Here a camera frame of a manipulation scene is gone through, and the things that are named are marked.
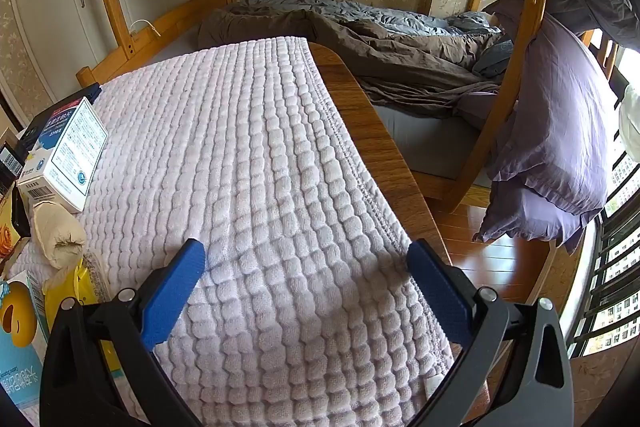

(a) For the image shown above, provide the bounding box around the purple pillowcase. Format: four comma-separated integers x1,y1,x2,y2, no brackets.
472,0,623,255

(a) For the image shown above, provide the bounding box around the white and blue medicine box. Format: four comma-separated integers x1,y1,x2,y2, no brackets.
16,98,109,214

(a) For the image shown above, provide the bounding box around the dark blue phone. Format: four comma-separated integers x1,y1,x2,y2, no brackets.
15,83,101,158

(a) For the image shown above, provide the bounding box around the white quilted mat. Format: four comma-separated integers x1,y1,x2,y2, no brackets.
10,36,456,427

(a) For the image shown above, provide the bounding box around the wooden bunk bed frame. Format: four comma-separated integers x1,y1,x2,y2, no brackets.
75,0,551,215

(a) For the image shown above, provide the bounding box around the yellow tissue packet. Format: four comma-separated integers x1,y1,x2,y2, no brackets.
42,256,126,383

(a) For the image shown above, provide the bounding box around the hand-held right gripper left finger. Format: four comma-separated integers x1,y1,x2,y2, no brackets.
39,238,207,427

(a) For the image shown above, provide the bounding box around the black snack packet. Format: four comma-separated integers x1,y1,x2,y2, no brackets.
0,184,33,265

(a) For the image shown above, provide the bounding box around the black window railing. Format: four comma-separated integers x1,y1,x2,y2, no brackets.
565,32,640,358

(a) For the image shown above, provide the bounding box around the black box with barcode label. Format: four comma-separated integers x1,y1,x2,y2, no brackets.
0,142,25,182

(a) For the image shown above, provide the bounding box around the blue-grey duvet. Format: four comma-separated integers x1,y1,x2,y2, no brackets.
235,0,516,80

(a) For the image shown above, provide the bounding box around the blue box with yellow face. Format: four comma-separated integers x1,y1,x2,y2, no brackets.
0,271,51,410

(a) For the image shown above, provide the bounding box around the brown-grey duvet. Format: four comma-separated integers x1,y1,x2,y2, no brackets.
197,0,516,120

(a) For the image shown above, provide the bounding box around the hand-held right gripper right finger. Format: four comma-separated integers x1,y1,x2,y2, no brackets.
406,238,574,427

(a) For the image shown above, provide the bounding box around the white cable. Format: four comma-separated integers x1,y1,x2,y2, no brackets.
129,19,162,38

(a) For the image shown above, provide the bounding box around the white cloth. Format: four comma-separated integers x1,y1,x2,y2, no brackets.
620,84,640,152

